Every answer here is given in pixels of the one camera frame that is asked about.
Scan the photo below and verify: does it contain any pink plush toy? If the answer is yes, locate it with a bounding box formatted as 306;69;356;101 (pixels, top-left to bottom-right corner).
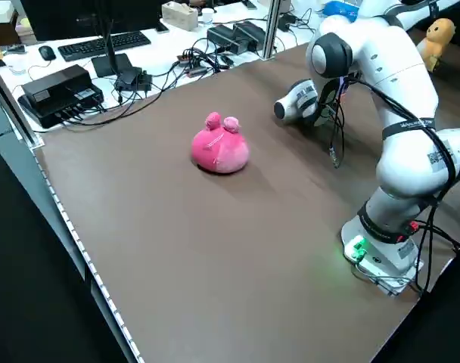
191;111;251;175

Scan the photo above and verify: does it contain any small black hub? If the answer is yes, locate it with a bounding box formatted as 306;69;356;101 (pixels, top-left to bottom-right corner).
113;67;154;95

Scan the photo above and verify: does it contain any black power brick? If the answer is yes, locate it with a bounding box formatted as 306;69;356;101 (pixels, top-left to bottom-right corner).
232;20;268;51
207;23;250;55

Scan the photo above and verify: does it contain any black monitor stand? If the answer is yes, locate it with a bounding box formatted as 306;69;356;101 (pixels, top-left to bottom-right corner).
91;0;135;79

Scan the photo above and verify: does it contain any small black adapter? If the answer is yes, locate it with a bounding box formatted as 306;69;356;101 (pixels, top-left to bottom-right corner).
276;14;297;33

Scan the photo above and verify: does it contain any pale wooden tissue box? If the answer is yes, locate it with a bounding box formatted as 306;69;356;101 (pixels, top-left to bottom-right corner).
160;1;200;32

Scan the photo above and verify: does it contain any black keyboard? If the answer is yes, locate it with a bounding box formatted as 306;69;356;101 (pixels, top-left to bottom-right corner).
57;30;153;63

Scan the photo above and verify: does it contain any black box device with ports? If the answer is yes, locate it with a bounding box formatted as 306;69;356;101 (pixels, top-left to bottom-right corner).
17;64;105;130

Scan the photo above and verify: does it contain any black computer monitor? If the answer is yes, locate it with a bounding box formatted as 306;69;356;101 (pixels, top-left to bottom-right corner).
20;0;164;42

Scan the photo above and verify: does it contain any yellow duck plush toy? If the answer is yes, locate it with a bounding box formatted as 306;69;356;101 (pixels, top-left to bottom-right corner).
416;17;456;73

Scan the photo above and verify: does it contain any dangling cable with connector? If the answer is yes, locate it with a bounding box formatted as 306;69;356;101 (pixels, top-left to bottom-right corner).
326;73;348;170

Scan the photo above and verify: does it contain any black desk cable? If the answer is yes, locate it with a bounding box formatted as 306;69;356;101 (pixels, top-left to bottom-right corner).
59;56;200;126

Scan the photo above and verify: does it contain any aluminium frame post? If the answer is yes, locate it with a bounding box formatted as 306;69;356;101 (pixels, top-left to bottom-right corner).
0;56;46;149
261;0;284;61

